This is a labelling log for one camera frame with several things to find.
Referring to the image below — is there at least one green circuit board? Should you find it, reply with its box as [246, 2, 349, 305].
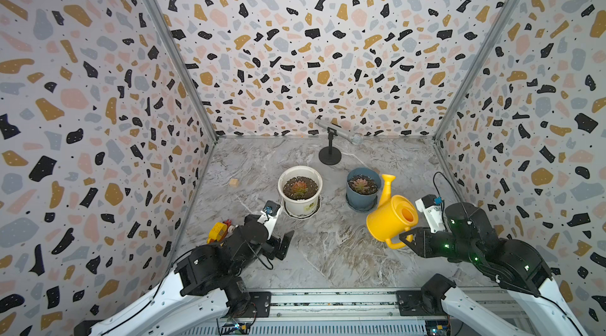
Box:
[425, 320, 451, 336]
[217, 321, 253, 335]

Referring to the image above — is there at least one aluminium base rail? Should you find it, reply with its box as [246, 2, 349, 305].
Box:
[132, 287, 536, 336]

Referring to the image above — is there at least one white plant pot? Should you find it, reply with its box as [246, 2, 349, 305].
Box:
[278, 166, 323, 219]

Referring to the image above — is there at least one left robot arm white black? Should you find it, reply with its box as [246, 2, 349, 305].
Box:
[74, 215, 294, 335]

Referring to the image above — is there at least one yellow plastic watering can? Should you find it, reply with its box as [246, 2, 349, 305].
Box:
[366, 174, 419, 250]

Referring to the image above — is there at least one yellow red toy car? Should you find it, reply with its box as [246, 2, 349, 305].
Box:
[207, 220, 233, 244]

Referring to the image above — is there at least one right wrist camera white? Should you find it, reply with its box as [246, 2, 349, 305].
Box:
[415, 194, 446, 233]

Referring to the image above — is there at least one pink succulent in blue pot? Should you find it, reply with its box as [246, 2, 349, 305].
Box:
[350, 175, 377, 195]

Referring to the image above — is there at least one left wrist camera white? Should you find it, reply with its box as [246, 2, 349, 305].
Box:
[257, 200, 281, 238]

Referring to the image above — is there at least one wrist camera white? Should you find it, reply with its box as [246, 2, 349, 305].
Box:
[257, 200, 281, 238]
[415, 194, 446, 233]

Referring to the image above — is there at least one left green circuit board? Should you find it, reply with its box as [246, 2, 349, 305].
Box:
[217, 321, 253, 335]

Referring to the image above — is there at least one white saucer under white pot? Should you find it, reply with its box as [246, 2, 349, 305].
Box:
[282, 197, 322, 219]

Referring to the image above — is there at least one blue plant pot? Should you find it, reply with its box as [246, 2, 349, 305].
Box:
[346, 167, 382, 213]

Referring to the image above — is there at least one blue saucer under blue pot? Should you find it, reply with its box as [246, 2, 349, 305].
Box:
[346, 197, 378, 213]

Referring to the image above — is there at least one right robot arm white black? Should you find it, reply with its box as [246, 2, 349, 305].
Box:
[399, 195, 587, 335]

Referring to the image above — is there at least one microphone on black stand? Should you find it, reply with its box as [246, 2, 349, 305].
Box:
[315, 116, 364, 166]

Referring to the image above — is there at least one right green circuit board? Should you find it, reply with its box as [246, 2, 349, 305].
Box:
[425, 320, 451, 336]

